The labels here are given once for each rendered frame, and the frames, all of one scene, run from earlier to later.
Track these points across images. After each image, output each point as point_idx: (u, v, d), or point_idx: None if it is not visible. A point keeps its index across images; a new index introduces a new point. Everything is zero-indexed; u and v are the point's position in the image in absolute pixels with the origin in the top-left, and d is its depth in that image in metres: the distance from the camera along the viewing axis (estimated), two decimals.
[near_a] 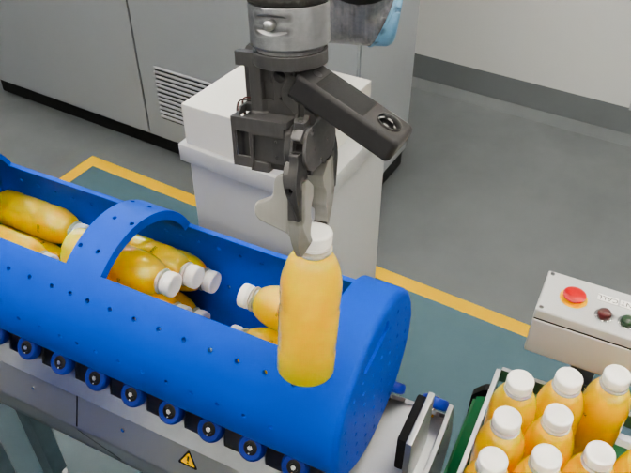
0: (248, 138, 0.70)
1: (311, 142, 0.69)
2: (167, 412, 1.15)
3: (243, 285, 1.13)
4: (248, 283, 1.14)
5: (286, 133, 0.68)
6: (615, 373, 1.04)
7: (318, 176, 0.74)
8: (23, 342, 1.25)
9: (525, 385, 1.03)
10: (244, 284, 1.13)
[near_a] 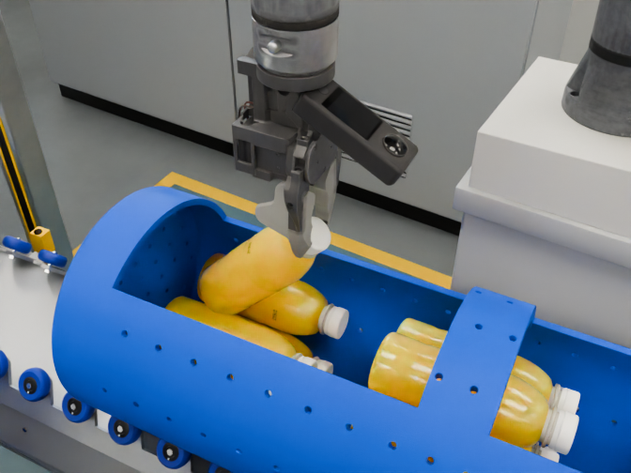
0: (250, 146, 0.69)
1: (314, 157, 0.67)
2: None
3: None
4: None
5: (289, 148, 0.67)
6: None
7: (320, 181, 0.73)
8: None
9: None
10: None
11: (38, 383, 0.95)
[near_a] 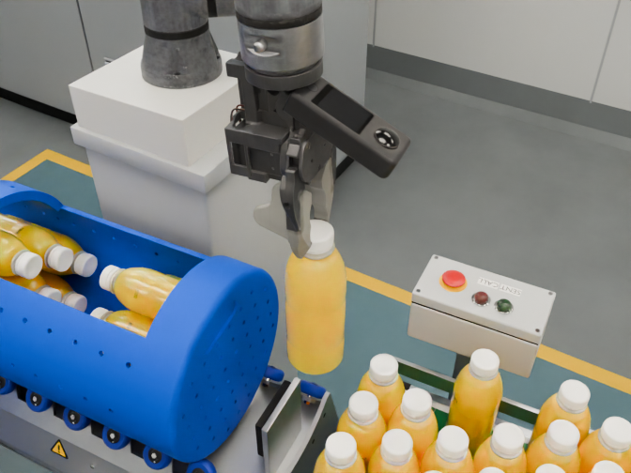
0: (243, 149, 0.69)
1: (307, 155, 0.67)
2: (34, 399, 1.11)
3: (106, 267, 1.10)
4: (113, 266, 1.11)
5: (282, 147, 0.67)
6: (483, 357, 1.01)
7: (316, 180, 0.73)
8: None
9: (387, 370, 0.99)
10: (108, 267, 1.10)
11: None
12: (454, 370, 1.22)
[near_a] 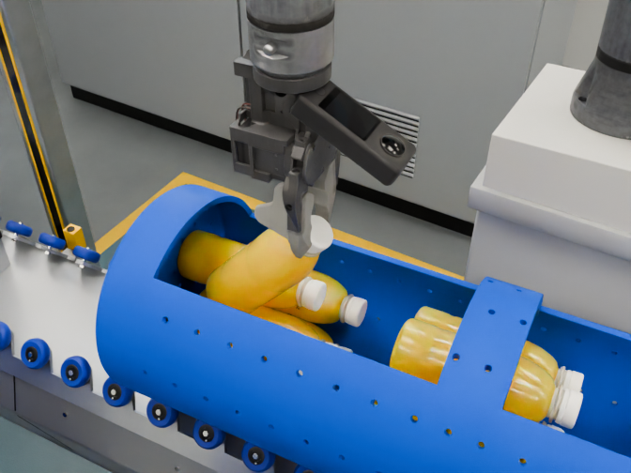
0: (248, 148, 0.69)
1: (312, 158, 0.67)
2: None
3: None
4: None
5: (286, 149, 0.67)
6: None
7: (319, 181, 0.73)
8: (303, 472, 0.89)
9: None
10: None
11: (80, 370, 1.01)
12: None
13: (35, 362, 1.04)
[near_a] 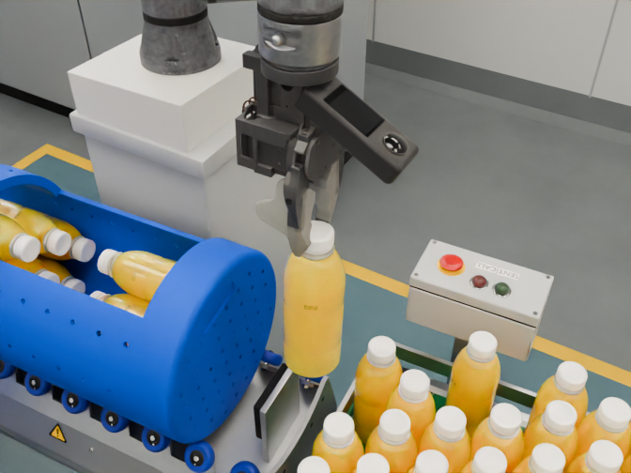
0: (252, 142, 0.69)
1: (315, 154, 0.67)
2: (33, 383, 1.12)
3: (104, 251, 1.10)
4: (111, 249, 1.11)
5: (290, 144, 0.67)
6: (481, 339, 1.01)
7: (322, 180, 0.73)
8: None
9: (385, 352, 1.00)
10: (106, 250, 1.10)
11: None
12: (452, 355, 1.22)
13: None
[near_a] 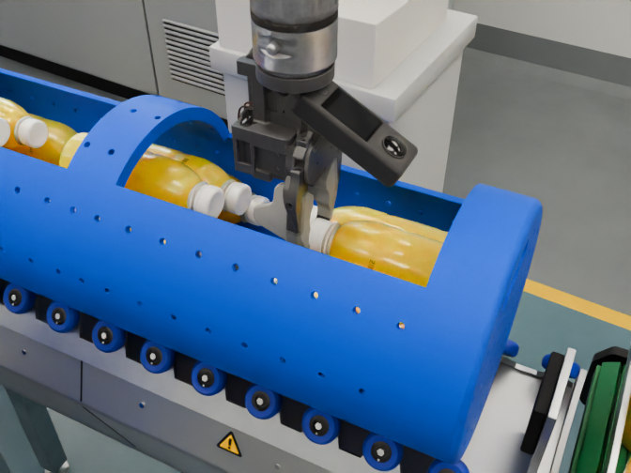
0: (249, 147, 0.69)
1: (314, 158, 0.67)
2: (204, 378, 0.85)
3: None
4: (313, 205, 0.84)
5: (288, 149, 0.67)
6: None
7: (321, 180, 0.73)
8: (12, 290, 0.96)
9: None
10: None
11: None
12: None
13: None
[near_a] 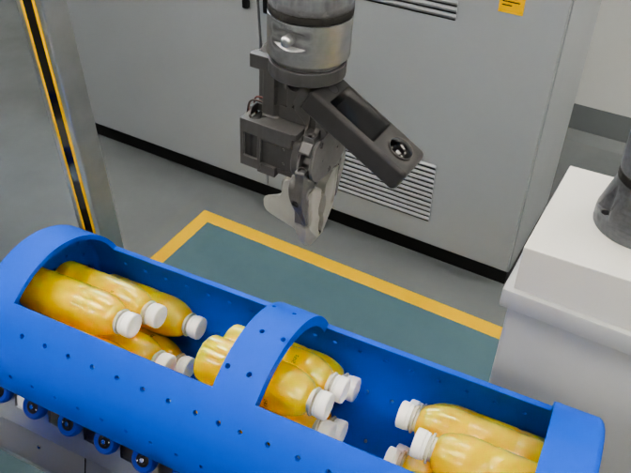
0: (256, 141, 0.69)
1: (319, 155, 0.67)
2: None
3: (402, 404, 1.00)
4: (407, 401, 1.01)
5: (295, 144, 0.67)
6: None
7: (321, 183, 0.73)
8: None
9: None
10: (403, 403, 1.00)
11: (147, 467, 1.12)
12: None
13: None
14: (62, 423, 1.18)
